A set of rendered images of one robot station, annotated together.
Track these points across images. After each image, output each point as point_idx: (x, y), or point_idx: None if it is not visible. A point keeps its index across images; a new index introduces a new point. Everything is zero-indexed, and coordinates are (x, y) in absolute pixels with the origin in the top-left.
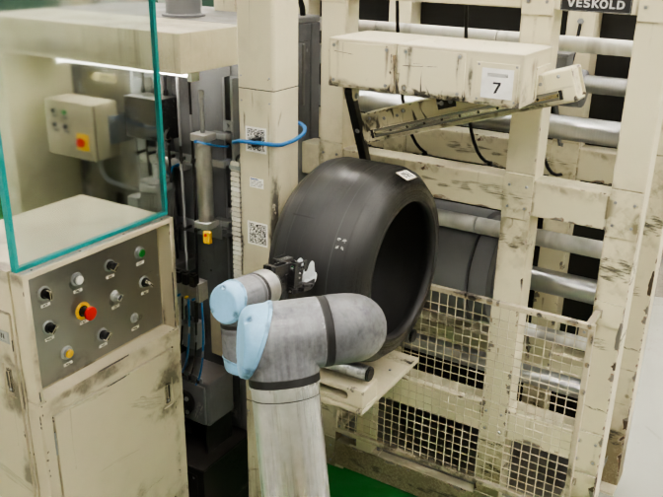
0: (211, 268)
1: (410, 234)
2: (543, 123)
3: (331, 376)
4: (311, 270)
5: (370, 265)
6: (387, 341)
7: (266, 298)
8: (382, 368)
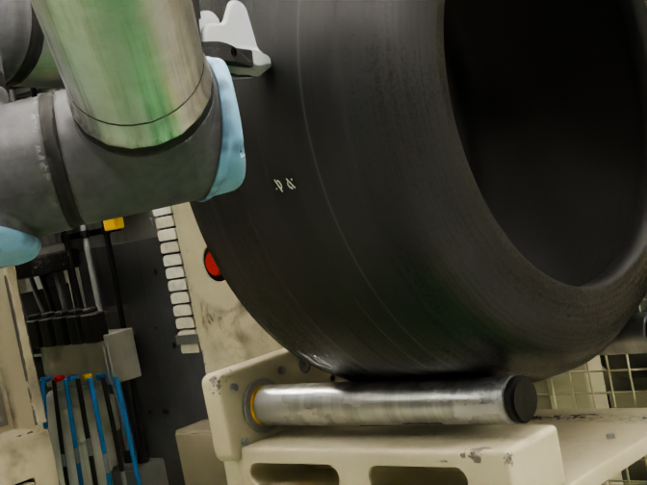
0: (174, 341)
1: (598, 84)
2: None
3: (419, 442)
4: (237, 27)
5: (427, 4)
6: (556, 292)
7: (22, 8)
8: (588, 438)
